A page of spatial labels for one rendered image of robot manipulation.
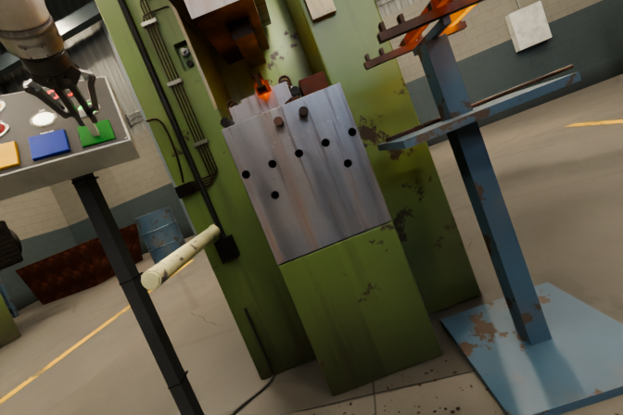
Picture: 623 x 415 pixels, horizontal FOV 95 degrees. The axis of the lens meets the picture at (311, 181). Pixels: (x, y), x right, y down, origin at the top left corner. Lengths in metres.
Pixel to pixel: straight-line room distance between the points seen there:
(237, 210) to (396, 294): 0.62
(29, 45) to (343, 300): 0.94
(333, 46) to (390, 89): 0.26
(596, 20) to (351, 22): 7.68
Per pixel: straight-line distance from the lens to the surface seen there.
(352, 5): 1.21
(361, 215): 0.89
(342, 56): 1.13
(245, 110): 0.95
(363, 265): 0.94
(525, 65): 7.82
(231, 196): 1.11
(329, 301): 0.97
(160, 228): 5.40
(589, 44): 8.47
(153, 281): 0.74
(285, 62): 1.48
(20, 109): 1.08
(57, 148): 0.94
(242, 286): 1.19
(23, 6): 0.71
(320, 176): 0.86
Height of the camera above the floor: 0.74
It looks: 4 degrees down
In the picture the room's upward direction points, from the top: 22 degrees counter-clockwise
